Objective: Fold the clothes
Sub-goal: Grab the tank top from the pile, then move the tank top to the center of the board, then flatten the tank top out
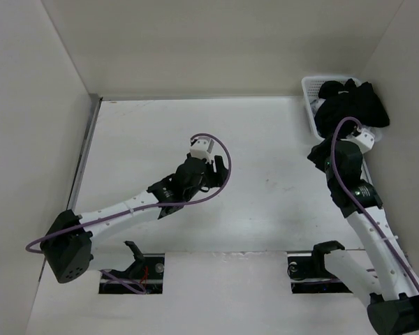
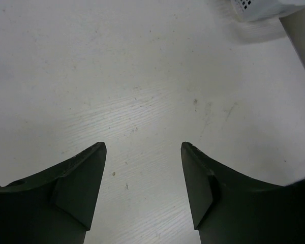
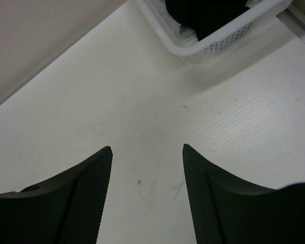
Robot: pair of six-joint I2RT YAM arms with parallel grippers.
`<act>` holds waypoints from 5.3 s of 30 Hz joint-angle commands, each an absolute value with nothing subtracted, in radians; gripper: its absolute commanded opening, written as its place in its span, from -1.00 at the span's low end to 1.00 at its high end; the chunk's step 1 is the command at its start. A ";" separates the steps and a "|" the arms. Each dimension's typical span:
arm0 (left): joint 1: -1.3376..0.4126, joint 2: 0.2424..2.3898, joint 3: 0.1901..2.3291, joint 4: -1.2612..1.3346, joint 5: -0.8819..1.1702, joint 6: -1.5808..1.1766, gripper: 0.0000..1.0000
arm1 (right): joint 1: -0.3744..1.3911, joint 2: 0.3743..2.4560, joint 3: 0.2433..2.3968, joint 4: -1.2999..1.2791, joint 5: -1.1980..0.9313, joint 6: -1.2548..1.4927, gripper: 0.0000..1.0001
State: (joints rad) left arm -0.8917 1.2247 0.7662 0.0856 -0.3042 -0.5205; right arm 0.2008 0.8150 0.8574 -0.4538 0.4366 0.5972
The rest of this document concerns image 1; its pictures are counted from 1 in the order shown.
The black tank top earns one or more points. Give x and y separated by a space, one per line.
347 127

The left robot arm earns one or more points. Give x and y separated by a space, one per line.
71 244

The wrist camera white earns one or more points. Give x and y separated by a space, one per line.
201 148
363 138

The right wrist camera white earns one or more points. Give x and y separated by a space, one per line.
363 138

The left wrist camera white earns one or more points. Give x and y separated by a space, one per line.
201 148

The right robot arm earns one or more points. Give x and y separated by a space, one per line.
391 294

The white plastic basket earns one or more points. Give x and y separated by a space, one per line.
330 98

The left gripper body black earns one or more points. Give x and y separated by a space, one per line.
204 183

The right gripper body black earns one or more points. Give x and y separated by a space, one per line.
329 170

